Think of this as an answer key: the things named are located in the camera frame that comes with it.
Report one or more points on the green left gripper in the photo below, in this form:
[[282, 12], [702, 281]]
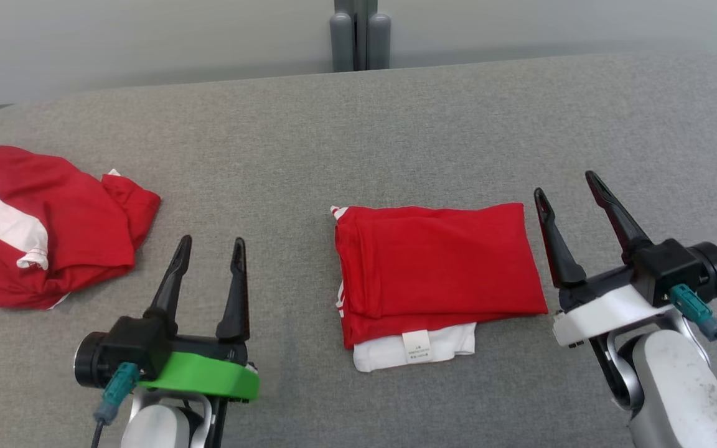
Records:
[[209, 376]]

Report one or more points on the grey partition post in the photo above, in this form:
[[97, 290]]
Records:
[[361, 34]]

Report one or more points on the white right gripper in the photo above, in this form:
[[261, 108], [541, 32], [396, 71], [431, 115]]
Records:
[[601, 311]]

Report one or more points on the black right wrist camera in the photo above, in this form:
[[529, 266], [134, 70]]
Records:
[[682, 267]]

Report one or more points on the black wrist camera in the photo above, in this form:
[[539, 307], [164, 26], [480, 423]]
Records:
[[682, 267], [128, 342]]

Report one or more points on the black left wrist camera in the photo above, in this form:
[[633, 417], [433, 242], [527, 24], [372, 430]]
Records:
[[128, 342]]

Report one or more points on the red shorts with white stripe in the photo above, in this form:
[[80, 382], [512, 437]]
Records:
[[66, 230]]

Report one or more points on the grey fabric sofa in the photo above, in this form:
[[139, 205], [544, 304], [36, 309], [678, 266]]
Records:
[[396, 137]]

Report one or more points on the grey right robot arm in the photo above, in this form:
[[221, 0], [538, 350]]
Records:
[[682, 392]]

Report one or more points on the red white basketball jersey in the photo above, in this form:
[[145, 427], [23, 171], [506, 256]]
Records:
[[439, 267]]

